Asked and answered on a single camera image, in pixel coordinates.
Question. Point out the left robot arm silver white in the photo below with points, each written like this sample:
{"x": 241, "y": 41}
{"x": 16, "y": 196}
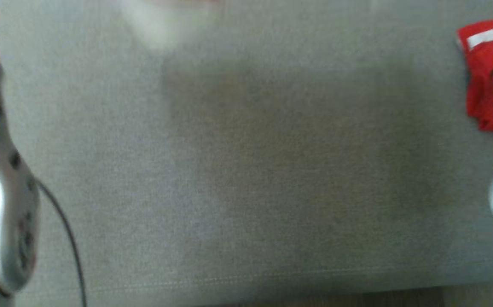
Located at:
{"x": 3, "y": 192}

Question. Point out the grey fabric sofa seat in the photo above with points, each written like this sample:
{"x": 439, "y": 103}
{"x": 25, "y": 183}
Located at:
{"x": 250, "y": 170}

